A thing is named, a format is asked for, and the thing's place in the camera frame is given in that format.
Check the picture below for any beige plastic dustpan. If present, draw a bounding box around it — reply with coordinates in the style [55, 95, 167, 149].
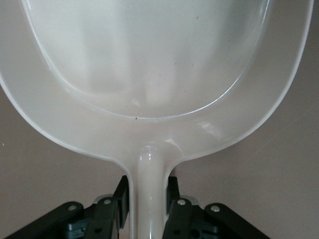
[0, 0, 314, 239]

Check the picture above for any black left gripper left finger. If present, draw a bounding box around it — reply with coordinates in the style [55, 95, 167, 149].
[4, 175, 130, 239]

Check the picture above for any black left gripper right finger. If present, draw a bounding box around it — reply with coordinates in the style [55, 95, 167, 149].
[161, 176, 280, 239]

